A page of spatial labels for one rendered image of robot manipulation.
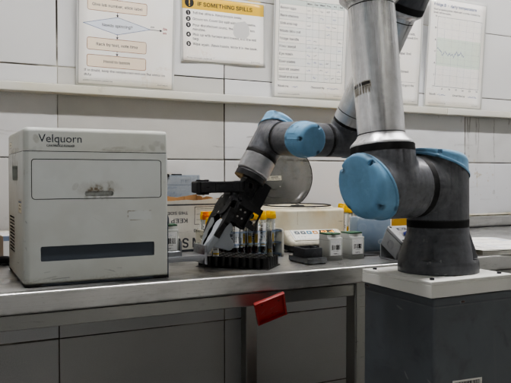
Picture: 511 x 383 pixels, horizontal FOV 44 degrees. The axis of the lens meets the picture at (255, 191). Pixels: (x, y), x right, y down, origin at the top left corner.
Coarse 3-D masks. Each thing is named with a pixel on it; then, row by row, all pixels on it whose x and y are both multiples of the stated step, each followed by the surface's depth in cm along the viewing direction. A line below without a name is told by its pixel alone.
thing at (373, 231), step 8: (352, 224) 168; (360, 224) 165; (368, 224) 166; (376, 224) 167; (384, 224) 168; (368, 232) 166; (376, 232) 167; (384, 232) 168; (368, 240) 166; (376, 240) 167; (368, 248) 166; (376, 248) 167
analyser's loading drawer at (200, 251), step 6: (180, 246) 133; (198, 246) 138; (204, 246) 135; (174, 252) 133; (180, 252) 133; (186, 252) 139; (192, 252) 139; (198, 252) 138; (204, 252) 135; (174, 258) 132; (180, 258) 133; (186, 258) 133; (192, 258) 134; (198, 258) 135; (204, 258) 135
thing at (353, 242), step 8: (344, 232) 160; (352, 232) 159; (360, 232) 160; (344, 240) 160; (352, 240) 158; (360, 240) 159; (344, 248) 160; (352, 248) 158; (360, 248) 159; (344, 256) 160; (352, 256) 158; (360, 256) 159
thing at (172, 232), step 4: (168, 228) 133; (172, 228) 134; (176, 228) 134; (168, 232) 132; (172, 232) 133; (176, 232) 133; (168, 236) 132; (172, 236) 133; (176, 236) 133; (168, 240) 132; (172, 240) 133; (176, 240) 133; (168, 244) 132; (172, 244) 133; (176, 244) 133; (172, 248) 133; (176, 248) 133
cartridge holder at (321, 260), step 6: (294, 246) 155; (300, 246) 156; (306, 246) 156; (312, 246) 156; (294, 252) 154; (300, 252) 152; (306, 252) 151; (312, 252) 151; (318, 252) 152; (294, 258) 154; (300, 258) 151; (306, 258) 149; (312, 258) 149; (318, 258) 150; (324, 258) 151
